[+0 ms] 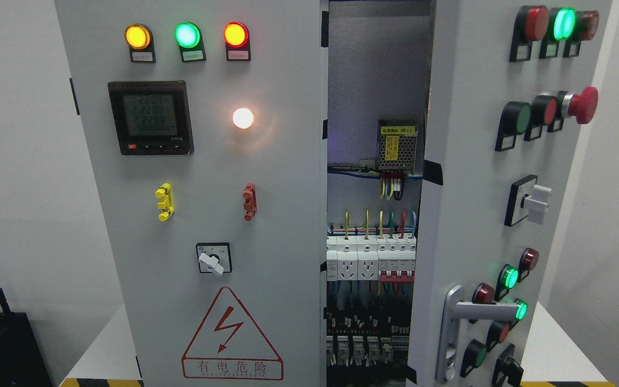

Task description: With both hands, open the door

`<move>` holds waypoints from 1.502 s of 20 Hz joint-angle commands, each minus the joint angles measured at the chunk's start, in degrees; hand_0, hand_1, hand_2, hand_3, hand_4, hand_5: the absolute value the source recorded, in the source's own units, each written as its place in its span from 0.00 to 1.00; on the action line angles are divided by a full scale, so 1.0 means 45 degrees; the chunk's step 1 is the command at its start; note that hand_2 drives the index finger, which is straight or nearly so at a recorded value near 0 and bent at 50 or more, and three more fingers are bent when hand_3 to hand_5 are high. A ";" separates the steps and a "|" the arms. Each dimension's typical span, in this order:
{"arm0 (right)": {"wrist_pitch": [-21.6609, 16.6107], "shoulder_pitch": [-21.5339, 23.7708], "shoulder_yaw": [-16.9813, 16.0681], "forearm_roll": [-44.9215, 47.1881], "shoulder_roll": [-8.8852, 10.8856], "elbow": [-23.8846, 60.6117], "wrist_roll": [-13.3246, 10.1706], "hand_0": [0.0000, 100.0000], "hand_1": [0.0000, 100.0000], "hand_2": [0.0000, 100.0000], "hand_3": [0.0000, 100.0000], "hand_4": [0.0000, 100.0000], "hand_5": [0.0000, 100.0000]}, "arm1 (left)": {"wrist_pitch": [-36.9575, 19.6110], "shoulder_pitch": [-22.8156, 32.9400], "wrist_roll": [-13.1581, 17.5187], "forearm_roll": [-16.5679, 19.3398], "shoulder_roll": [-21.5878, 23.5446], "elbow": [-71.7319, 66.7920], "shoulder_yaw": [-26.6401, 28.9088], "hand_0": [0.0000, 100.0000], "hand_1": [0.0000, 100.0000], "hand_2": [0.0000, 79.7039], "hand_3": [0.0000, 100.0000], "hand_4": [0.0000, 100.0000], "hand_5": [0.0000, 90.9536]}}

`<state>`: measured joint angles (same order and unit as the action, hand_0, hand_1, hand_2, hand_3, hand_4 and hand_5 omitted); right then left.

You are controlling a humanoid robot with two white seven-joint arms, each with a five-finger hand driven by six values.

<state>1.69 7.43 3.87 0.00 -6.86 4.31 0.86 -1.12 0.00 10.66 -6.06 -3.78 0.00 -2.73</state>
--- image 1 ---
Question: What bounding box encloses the white rotary selector switch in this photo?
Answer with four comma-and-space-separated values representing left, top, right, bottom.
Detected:
196, 242, 233, 277

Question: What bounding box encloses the grey cabinet door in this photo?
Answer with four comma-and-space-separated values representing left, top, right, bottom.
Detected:
55, 1, 329, 386
406, 1, 612, 386

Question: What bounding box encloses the white sockets and breakers row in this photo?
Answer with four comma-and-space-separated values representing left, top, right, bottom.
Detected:
326, 234, 417, 283

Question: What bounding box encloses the red indicator lamp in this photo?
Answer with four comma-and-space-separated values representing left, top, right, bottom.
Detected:
223, 20, 251, 61

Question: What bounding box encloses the red mushroom emergency stop button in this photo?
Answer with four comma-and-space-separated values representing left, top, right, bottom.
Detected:
548, 86, 599, 133

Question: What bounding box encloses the lower relay row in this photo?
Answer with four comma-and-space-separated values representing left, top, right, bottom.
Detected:
323, 307, 411, 367

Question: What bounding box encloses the metal mesh power supply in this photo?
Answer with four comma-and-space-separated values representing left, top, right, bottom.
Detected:
377, 119, 419, 170

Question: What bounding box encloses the yellow terminal post block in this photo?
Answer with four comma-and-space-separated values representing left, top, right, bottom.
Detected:
155, 183, 175, 222

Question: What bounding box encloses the black digital power meter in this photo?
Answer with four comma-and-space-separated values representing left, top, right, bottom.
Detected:
107, 80, 195, 156

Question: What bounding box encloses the red electric hazard warning sticker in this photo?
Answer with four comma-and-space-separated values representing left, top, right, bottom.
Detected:
181, 286, 284, 381

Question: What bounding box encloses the silver door handle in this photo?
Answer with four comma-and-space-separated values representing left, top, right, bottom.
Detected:
435, 285, 521, 384

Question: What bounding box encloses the red terminal post block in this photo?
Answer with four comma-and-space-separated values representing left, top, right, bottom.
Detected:
242, 183, 257, 222

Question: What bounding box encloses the white glowing indicator lamp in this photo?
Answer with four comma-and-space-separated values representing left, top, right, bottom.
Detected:
232, 107, 255, 130

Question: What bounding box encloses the white knob switch right door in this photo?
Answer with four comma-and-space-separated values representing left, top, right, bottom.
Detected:
504, 174, 552, 226

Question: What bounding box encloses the yellow indicator lamp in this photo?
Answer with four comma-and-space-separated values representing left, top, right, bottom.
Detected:
124, 24, 156, 63

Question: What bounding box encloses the black box with antenna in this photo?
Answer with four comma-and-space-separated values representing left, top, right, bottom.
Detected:
0, 287, 52, 386

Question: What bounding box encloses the green indicator lamp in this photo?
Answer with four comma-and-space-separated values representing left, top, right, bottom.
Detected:
174, 22, 206, 63

